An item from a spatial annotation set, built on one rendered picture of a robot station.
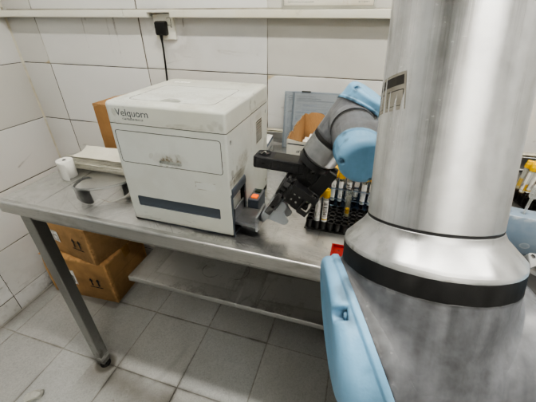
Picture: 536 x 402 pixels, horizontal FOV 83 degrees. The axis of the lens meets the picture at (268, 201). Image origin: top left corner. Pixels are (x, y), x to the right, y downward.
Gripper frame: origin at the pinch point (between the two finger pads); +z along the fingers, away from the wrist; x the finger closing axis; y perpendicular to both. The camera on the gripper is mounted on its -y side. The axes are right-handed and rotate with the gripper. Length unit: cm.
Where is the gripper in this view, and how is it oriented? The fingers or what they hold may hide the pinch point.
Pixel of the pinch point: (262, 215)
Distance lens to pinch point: 71.9
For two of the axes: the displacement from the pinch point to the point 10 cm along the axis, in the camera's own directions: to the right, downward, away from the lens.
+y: 8.3, 5.6, 0.5
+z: -4.8, 6.6, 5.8
